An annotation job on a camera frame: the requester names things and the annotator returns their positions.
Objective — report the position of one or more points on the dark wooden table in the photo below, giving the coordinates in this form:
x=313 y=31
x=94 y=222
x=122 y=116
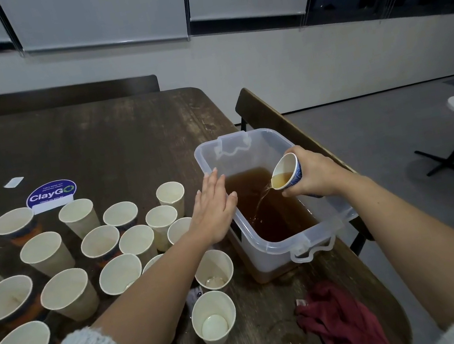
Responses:
x=116 y=132

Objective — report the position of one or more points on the group of paper cups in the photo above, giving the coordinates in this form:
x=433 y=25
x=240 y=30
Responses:
x=65 y=292

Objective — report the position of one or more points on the clear plastic storage bin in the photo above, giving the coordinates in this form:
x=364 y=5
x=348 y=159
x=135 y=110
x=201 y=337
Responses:
x=258 y=251

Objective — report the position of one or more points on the white paper cup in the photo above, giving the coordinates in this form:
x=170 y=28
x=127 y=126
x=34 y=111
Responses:
x=162 y=219
x=171 y=194

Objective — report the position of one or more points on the dark red cloth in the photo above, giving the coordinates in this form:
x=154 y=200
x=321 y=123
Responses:
x=343 y=323

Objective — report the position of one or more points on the person's right hand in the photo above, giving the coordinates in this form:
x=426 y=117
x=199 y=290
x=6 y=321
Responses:
x=323 y=175

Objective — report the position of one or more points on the round blue sticker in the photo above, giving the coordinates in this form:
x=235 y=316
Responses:
x=51 y=193

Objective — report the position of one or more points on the person's left hand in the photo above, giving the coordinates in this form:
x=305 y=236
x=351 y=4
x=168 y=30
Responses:
x=212 y=214

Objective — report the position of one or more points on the dark wooden chair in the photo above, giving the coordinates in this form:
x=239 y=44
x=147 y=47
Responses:
x=269 y=115
x=58 y=96

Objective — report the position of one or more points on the orange blue patterned paper cup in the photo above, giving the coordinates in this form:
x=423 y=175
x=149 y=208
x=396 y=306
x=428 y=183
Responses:
x=287 y=168

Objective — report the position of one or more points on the person's right forearm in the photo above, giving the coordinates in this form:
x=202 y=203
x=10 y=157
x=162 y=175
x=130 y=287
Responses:
x=433 y=235

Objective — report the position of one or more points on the small white paper label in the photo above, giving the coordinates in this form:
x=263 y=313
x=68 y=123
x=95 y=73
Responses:
x=14 y=182

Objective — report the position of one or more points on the person's left forearm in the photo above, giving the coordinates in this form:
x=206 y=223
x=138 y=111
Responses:
x=151 y=317

